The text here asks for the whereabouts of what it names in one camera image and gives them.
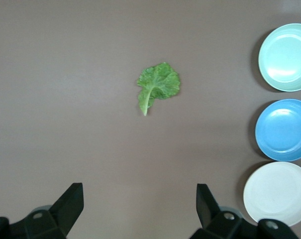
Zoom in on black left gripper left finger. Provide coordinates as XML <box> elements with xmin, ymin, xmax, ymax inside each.
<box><xmin>0</xmin><ymin>183</ymin><xmax>85</xmax><ymax>239</ymax></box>

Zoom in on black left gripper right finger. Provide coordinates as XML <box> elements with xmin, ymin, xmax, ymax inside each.
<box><xmin>191</xmin><ymin>183</ymin><xmax>301</xmax><ymax>239</ymax></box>

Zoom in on green lettuce leaf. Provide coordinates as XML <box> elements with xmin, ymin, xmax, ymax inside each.
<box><xmin>136</xmin><ymin>62</ymin><xmax>182</xmax><ymax>117</ymax></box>

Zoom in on beige round plate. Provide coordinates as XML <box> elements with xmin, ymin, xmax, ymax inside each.
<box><xmin>243</xmin><ymin>161</ymin><xmax>301</xmax><ymax>228</ymax></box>

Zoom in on blue round plate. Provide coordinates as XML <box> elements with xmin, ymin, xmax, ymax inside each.
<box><xmin>255</xmin><ymin>99</ymin><xmax>301</xmax><ymax>162</ymax></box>

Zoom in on light green round plate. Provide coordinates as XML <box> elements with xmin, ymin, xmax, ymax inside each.
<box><xmin>258</xmin><ymin>23</ymin><xmax>301</xmax><ymax>93</ymax></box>

